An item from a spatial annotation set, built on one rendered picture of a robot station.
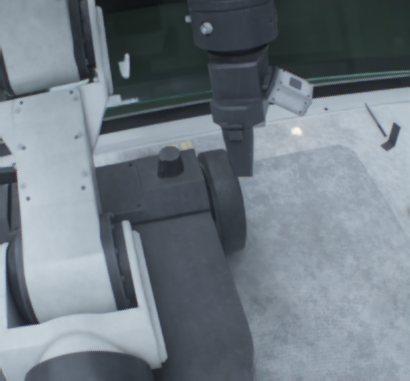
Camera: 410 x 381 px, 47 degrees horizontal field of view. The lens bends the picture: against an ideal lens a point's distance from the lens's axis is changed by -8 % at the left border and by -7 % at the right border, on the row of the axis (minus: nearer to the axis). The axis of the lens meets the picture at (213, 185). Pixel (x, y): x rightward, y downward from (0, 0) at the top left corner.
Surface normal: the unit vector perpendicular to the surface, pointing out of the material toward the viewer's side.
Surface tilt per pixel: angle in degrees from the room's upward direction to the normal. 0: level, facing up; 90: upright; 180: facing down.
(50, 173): 21
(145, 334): 58
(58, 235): 7
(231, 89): 80
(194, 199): 45
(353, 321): 0
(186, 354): 0
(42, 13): 99
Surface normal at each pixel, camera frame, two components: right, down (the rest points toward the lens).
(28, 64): 0.25, 0.64
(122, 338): 0.22, 0.22
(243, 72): -0.21, 0.59
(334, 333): 0.00, -0.69
